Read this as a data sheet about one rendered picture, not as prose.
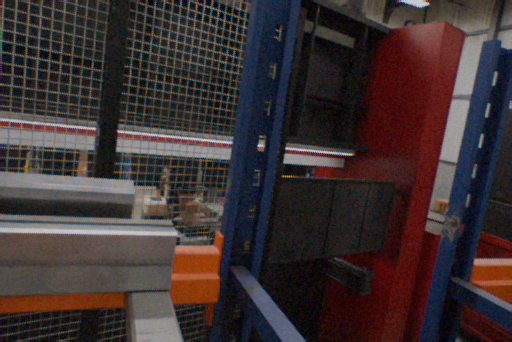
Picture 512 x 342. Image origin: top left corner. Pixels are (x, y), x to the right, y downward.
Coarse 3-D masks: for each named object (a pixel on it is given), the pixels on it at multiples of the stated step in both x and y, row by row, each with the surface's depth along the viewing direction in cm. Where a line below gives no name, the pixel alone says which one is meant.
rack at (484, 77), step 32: (480, 64) 58; (480, 96) 58; (480, 128) 58; (480, 160) 63; (480, 192) 63; (448, 224) 61; (480, 224) 62; (448, 256) 61; (448, 288) 62; (480, 288) 62; (448, 320) 66
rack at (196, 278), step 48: (288, 0) 51; (288, 48) 50; (240, 96) 50; (240, 144) 50; (240, 192) 53; (240, 240) 55; (192, 288) 49; (240, 288) 49; (144, 336) 30; (240, 336) 57; (288, 336) 38
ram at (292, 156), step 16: (0, 128) 152; (48, 128) 162; (64, 128) 165; (80, 128) 169; (48, 144) 163; (64, 144) 166; (80, 144) 170; (128, 144) 182; (144, 144) 187; (160, 144) 192; (176, 144) 197; (224, 144) 213; (288, 160) 243; (304, 160) 251; (320, 160) 260; (336, 160) 269
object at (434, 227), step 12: (432, 228) 284; (432, 240) 261; (432, 252) 261; (420, 264) 267; (432, 264) 264; (420, 276) 267; (420, 288) 266; (420, 300) 266; (408, 312) 273; (420, 312) 267; (408, 324) 273; (420, 324) 270; (408, 336) 272
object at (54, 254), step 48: (0, 192) 37; (48, 192) 38; (96, 192) 40; (0, 240) 32; (48, 240) 33; (96, 240) 35; (144, 240) 36; (0, 288) 33; (48, 288) 34; (96, 288) 35; (144, 288) 37
